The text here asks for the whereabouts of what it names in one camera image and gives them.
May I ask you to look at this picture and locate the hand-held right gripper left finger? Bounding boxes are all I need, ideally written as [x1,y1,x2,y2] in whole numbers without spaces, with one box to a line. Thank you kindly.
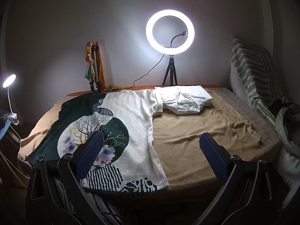
[25,131,122,225]

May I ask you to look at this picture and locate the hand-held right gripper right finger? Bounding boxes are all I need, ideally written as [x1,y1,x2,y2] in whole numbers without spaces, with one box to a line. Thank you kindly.
[199,132,291,225]

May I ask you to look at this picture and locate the printed green white t-shirt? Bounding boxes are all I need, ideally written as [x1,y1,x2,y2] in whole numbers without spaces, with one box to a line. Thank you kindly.
[26,89,170,194]

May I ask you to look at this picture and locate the dark clothes pile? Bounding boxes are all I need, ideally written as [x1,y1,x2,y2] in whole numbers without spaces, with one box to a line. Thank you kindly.
[269,98,300,122]

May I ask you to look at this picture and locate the beige blanket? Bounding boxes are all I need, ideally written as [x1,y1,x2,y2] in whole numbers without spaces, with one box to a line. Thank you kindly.
[20,88,262,193]

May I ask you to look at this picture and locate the folded white garment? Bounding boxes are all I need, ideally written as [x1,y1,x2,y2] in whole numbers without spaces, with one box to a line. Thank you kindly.
[155,85,213,115]

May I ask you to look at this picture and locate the pale grey-green garment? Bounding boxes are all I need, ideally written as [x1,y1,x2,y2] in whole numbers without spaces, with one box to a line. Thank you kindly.
[275,106,300,156]

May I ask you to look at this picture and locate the folded silver tripod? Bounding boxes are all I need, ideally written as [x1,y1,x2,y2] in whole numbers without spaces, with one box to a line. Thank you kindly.
[88,43,104,92]

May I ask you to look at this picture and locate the orange patterned cloth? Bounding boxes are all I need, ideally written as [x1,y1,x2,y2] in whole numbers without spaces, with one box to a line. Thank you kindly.
[92,40,122,93]

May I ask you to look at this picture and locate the green striped white blanket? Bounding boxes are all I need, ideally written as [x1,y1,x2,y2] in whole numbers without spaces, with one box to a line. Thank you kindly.
[230,37,300,193]

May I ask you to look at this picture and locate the colourful cloth doll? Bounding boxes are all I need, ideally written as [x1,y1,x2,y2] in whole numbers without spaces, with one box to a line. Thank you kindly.
[83,42,95,79]

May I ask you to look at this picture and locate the small black tripod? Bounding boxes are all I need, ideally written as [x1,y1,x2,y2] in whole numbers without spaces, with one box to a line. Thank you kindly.
[162,54,179,86]

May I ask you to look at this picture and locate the white clip lamp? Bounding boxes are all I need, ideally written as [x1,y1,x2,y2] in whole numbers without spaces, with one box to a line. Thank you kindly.
[2,74,24,141]

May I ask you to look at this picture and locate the black gooseneck phone holder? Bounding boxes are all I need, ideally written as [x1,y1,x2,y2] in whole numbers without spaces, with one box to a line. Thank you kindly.
[170,31,189,48]

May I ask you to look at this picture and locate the orange wooden bed frame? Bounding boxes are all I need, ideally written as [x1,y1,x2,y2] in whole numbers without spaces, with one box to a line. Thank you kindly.
[67,84,222,96]

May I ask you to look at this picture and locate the black cable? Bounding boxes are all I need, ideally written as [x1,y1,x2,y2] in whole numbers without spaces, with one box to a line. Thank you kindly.
[128,53,166,90]

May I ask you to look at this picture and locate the white ring light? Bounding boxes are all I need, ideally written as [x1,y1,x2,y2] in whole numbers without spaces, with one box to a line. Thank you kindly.
[146,10,195,55]

